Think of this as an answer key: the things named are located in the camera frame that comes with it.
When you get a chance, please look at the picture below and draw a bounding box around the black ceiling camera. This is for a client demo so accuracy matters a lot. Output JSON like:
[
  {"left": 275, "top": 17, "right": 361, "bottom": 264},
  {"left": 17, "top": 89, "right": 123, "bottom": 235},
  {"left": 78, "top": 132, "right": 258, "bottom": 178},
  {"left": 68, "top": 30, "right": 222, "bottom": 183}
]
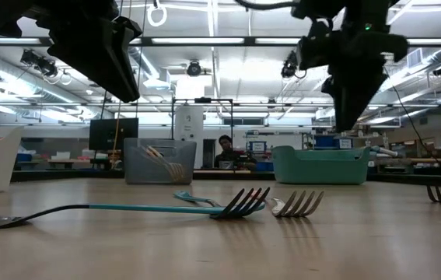
[
  {"left": 281, "top": 50, "right": 303, "bottom": 79},
  {"left": 186, "top": 60, "right": 204, "bottom": 78},
  {"left": 19, "top": 48, "right": 60, "bottom": 79}
]

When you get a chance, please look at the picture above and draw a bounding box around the black rectangular stand frame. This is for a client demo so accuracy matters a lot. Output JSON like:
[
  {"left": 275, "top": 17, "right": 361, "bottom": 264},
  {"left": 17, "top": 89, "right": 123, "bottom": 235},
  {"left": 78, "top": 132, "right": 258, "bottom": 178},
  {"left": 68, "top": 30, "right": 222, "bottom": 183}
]
[{"left": 171, "top": 96, "right": 235, "bottom": 151}]

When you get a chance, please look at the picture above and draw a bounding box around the teal plastic bin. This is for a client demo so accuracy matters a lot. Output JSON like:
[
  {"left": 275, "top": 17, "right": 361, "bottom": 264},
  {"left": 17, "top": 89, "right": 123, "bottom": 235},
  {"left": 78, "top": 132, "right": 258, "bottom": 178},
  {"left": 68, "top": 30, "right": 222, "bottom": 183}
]
[{"left": 271, "top": 145, "right": 372, "bottom": 185}]

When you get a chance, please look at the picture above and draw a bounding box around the small blue storage bin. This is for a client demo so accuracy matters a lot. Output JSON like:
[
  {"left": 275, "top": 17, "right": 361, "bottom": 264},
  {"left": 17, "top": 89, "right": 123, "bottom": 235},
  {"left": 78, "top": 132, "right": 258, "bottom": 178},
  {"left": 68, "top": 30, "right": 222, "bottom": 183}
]
[{"left": 247, "top": 139, "right": 268, "bottom": 155}]

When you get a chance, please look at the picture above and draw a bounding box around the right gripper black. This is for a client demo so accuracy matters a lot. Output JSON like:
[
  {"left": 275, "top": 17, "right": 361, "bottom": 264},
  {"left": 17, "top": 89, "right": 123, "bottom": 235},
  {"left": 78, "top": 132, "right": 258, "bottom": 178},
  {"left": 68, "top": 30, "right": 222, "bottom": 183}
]
[{"left": 292, "top": 0, "right": 408, "bottom": 133}]

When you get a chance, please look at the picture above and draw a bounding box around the white cable loop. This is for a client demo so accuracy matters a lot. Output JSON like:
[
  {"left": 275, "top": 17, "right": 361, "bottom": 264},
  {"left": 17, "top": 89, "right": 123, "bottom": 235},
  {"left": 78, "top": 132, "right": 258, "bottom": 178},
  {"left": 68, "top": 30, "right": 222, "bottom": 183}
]
[{"left": 146, "top": 1, "right": 168, "bottom": 28}]

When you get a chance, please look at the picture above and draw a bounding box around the black overhead frame beam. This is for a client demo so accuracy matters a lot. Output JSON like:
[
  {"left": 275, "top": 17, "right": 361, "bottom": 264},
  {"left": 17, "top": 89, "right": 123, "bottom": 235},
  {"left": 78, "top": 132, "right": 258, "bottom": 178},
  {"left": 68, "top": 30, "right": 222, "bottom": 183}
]
[{"left": 0, "top": 36, "right": 441, "bottom": 48}]

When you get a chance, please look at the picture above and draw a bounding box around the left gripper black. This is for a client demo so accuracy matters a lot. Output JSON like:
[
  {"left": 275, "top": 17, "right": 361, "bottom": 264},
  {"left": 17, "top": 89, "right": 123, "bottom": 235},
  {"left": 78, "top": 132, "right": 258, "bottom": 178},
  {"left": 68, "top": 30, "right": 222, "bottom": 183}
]
[{"left": 0, "top": 0, "right": 143, "bottom": 104}]

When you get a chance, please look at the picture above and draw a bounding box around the person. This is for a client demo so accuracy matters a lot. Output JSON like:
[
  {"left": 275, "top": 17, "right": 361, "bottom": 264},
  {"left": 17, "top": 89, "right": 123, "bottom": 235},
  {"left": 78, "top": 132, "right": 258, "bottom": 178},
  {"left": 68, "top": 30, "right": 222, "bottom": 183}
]
[{"left": 214, "top": 135, "right": 258, "bottom": 170}]

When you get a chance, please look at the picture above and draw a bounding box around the wide blue storage bin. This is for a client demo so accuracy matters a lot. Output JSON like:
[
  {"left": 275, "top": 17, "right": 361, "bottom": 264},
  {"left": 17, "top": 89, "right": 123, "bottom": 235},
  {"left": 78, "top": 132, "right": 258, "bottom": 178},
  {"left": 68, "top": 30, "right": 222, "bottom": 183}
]
[{"left": 313, "top": 134, "right": 354, "bottom": 151}]

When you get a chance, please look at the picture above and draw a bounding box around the orange-handled silver fork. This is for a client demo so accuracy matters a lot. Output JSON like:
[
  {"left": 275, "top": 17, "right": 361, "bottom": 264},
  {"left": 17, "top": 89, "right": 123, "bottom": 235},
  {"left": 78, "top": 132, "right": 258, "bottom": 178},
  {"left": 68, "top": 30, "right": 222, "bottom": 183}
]
[{"left": 264, "top": 189, "right": 325, "bottom": 218}]

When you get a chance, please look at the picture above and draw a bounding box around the black monitor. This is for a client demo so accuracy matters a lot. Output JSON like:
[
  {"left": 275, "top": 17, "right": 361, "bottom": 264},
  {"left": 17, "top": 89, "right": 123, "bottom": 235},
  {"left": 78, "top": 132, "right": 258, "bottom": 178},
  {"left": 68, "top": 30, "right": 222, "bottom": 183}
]
[{"left": 89, "top": 117, "right": 140, "bottom": 152}]

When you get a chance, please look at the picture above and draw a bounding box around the grey translucent plastic bin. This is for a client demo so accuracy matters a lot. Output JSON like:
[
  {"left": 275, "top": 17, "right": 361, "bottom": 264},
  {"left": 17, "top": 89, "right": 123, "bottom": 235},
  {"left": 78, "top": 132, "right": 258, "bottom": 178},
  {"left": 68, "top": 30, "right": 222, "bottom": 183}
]
[{"left": 123, "top": 138, "right": 198, "bottom": 185}]

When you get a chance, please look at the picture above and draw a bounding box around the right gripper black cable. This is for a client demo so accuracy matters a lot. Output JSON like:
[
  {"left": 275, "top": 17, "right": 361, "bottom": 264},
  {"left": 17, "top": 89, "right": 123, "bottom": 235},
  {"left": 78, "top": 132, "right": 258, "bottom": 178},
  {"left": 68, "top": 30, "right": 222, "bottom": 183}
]
[{"left": 233, "top": 0, "right": 301, "bottom": 12}]

